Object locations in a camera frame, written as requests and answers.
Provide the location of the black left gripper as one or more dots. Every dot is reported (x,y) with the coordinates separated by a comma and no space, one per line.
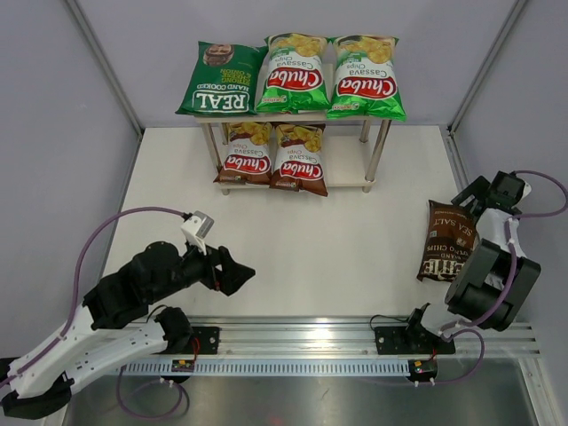
(233,275)

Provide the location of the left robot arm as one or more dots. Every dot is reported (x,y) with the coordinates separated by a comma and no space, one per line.
(111,327)

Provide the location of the green Chuba chips bag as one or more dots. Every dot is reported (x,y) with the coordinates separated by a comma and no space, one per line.
(294,81)
(365,83)

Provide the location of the dark green REAL chips bag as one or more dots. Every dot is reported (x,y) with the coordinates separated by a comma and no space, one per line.
(224,80)

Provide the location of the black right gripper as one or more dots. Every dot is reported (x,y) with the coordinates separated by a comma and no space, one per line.
(477,186)

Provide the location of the brown Chuba bag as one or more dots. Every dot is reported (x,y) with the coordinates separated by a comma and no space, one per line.
(298,162)
(248,159)

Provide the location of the brown sea salt chips bag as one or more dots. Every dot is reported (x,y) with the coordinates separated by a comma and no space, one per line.
(449,242)

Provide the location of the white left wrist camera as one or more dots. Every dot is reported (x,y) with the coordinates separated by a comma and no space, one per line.
(195,228)

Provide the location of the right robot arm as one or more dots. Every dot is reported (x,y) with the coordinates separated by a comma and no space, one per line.
(497,277)

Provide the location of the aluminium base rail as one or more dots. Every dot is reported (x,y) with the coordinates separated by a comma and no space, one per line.
(319,347)

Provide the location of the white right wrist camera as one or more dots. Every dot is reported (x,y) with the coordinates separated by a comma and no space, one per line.
(522,188)

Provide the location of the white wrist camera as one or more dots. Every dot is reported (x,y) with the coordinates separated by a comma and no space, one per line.
(195,228)
(522,188)

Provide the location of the white two-tier shelf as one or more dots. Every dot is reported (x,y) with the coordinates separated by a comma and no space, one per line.
(352,146)

